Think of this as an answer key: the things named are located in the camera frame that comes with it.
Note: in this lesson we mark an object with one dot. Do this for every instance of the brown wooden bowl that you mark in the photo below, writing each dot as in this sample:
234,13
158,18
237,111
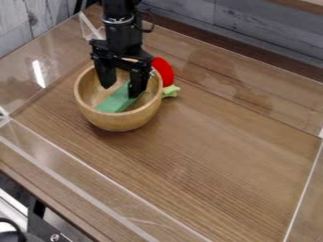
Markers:
90,95

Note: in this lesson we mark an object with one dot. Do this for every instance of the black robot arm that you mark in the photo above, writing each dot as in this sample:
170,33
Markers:
120,9

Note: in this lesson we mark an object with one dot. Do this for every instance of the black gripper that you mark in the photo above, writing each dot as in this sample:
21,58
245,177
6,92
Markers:
121,51

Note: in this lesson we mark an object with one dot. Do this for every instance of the green rectangular block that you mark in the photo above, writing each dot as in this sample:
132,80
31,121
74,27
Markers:
117,100

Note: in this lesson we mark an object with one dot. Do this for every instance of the clear acrylic corner bracket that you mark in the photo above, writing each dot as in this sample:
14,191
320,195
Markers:
90,31

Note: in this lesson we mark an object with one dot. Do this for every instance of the red plush strawberry toy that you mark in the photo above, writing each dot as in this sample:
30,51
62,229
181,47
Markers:
166,71

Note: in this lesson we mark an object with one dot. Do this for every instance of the black metal table frame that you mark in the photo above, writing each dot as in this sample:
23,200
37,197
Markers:
39,227

